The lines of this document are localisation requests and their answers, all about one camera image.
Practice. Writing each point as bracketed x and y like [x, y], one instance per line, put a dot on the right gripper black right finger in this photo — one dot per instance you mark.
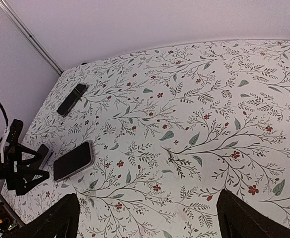
[239, 220]

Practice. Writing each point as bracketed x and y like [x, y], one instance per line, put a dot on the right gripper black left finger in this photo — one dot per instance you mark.
[59, 221]

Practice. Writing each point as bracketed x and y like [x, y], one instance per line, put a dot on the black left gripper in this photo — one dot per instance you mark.
[16, 181]

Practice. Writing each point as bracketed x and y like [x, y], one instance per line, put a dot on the black smartphone with white edge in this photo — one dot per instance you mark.
[45, 154]

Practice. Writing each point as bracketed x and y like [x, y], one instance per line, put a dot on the black smartphone far corner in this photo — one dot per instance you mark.
[71, 100]

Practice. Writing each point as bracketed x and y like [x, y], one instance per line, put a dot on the floral patterned table mat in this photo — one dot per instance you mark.
[171, 128]

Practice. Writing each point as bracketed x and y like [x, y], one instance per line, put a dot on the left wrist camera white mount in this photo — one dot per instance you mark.
[11, 136]

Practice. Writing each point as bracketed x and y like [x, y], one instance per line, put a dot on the left aluminium frame post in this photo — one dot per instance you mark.
[30, 37]

